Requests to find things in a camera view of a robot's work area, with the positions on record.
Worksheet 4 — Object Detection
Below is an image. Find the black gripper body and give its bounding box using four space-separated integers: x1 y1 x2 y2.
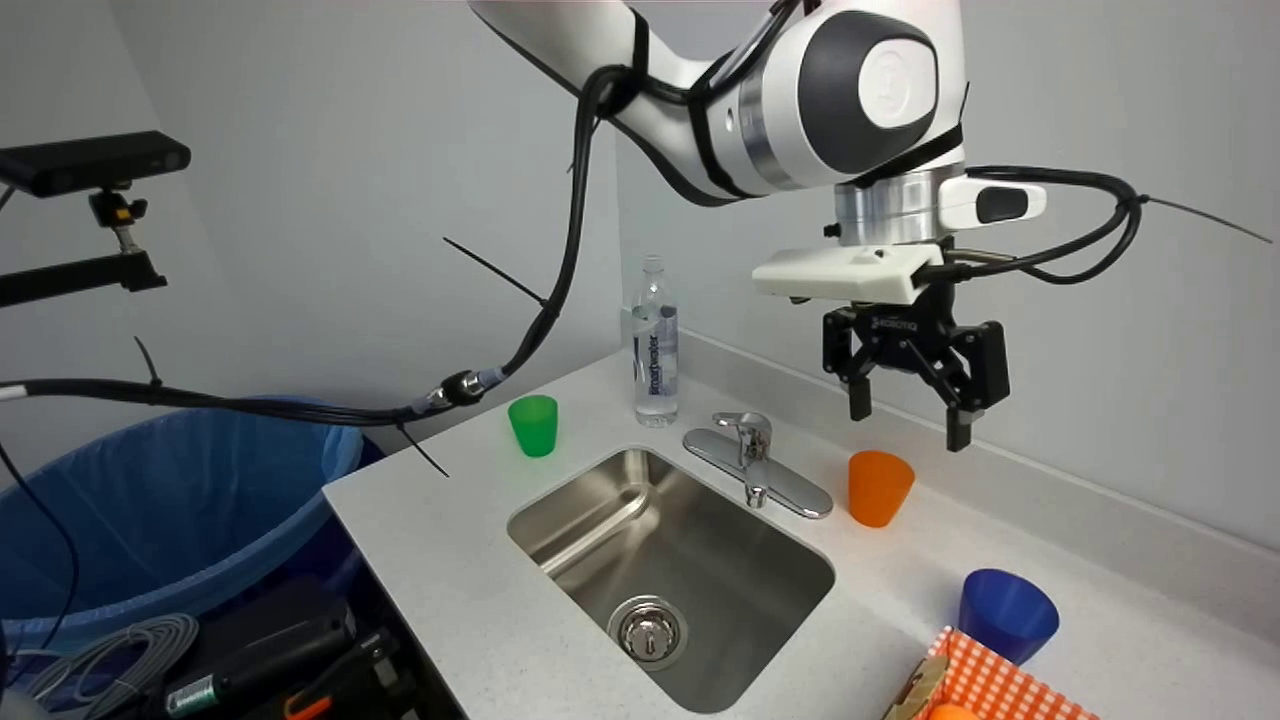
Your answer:
847 302 970 368

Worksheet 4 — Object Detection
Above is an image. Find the chrome tap nozzle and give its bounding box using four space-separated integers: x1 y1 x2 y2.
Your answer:
708 410 781 513

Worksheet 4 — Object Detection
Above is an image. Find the orange plastic cup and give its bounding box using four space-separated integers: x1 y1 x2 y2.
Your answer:
845 449 922 534

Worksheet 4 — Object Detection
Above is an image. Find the clear plastic water bottle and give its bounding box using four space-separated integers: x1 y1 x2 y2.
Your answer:
616 258 685 429

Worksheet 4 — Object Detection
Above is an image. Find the blue plastic cup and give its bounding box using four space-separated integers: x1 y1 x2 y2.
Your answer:
955 566 1063 667

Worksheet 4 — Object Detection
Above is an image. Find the stainless steel sink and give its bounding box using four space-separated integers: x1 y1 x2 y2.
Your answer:
503 443 841 717

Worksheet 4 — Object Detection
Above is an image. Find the orange checkered cardboard box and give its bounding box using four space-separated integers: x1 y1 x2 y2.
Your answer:
883 626 1106 720

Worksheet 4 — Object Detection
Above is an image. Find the green plastic cup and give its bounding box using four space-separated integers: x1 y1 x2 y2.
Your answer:
503 394 566 459

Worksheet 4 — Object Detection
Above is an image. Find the metal sink drain strainer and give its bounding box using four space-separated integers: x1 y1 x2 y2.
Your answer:
609 594 687 667

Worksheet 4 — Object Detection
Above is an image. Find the black tool case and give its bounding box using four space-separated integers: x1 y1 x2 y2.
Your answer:
166 582 368 720

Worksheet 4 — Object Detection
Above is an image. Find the bin with blue bag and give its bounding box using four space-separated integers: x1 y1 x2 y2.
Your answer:
0 403 368 658

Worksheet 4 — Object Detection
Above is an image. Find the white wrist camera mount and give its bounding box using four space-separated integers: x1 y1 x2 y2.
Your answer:
750 239 955 313

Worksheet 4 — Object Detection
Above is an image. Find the chrome tap base plate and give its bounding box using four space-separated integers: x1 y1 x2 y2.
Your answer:
680 424 837 525

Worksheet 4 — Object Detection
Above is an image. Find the black looped wrist cable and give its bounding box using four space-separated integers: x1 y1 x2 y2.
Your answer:
916 162 1152 288

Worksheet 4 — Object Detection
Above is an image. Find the thick black cable bundle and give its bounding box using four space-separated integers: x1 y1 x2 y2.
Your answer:
0 56 641 433

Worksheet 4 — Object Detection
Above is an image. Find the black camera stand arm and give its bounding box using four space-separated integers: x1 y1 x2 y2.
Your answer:
0 185 171 313

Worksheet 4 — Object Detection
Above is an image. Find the black bar camera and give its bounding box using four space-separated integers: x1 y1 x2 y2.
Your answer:
0 129 196 202

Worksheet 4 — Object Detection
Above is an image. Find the thin black hanging cable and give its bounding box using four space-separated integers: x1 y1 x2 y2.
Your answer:
0 443 86 653

